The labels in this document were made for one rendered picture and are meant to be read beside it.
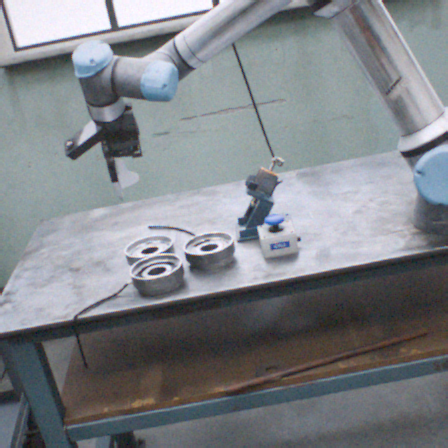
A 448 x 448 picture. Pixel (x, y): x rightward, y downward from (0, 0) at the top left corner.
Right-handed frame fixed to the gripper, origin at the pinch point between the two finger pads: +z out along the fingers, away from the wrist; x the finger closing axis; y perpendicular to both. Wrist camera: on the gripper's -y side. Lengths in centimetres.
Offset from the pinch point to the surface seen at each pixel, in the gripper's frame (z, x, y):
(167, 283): -6.0, -35.0, 8.4
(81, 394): 23.2, -40.6, -15.7
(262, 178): -5.0, -12.5, 31.5
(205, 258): -4.0, -29.5, 16.4
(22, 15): 48, 145, -40
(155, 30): 49, 121, 14
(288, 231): -5.1, -27.4, 33.6
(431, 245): -7, -38, 59
